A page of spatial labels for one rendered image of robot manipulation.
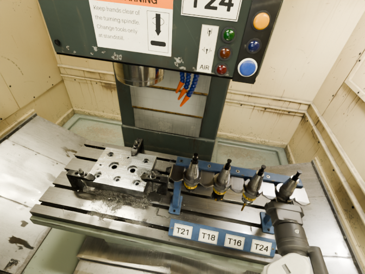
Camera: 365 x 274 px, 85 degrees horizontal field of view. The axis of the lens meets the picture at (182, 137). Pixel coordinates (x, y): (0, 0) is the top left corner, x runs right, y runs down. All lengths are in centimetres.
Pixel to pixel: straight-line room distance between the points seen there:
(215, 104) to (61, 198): 96
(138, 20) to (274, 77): 128
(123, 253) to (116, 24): 96
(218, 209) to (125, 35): 86
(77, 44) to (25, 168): 118
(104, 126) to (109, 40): 160
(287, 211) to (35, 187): 135
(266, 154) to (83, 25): 170
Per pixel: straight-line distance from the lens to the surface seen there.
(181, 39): 42
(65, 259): 133
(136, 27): 44
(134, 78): 63
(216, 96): 122
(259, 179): 72
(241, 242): 97
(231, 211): 107
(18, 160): 162
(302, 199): 83
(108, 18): 46
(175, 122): 132
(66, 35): 52
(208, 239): 95
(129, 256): 111
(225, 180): 71
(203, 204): 105
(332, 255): 129
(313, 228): 133
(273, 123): 182
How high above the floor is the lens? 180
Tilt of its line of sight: 41 degrees down
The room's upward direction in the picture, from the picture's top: 6 degrees clockwise
